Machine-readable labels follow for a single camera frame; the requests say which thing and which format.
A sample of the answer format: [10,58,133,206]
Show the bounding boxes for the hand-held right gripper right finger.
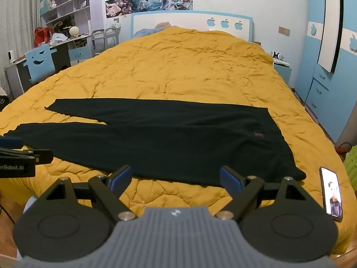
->
[215,166,311,221]

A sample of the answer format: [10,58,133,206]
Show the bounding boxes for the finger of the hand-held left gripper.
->
[0,147,54,166]
[0,136,24,148]

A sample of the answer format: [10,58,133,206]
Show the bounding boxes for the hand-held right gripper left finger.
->
[42,165,138,222]

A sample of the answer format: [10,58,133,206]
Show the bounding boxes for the black pants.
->
[5,98,307,188]

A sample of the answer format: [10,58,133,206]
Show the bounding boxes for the blue smiley chair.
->
[24,44,58,85]

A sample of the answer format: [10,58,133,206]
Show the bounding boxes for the grey and blue desk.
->
[6,33,94,99]

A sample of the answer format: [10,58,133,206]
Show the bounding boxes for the black smartphone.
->
[319,167,343,222]

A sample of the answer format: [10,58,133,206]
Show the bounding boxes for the red bag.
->
[34,27,52,46]

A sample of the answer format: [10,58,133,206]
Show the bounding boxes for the yellow quilt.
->
[0,26,357,255]

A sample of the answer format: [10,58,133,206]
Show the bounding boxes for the blue nightstand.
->
[272,59,292,86]

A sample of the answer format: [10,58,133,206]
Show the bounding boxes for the patterned curtain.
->
[0,0,43,95]

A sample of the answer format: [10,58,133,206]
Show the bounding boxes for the blue and white wardrobe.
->
[295,0,357,146]

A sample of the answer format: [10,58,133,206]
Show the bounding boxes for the white metal rack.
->
[91,28,120,57]

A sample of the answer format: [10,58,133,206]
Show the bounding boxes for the blue pillow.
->
[133,24,174,38]

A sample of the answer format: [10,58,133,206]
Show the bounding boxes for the white and blue headboard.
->
[131,10,254,44]

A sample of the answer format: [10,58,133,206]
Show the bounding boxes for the white panel with black edge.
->
[317,0,344,73]

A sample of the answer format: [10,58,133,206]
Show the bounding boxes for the pink anime wall poster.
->
[105,0,133,18]

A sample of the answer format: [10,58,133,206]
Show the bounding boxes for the teal anime wall poster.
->
[131,0,163,13]

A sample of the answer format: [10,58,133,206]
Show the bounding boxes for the pale blue anime wall poster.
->
[160,0,194,11]

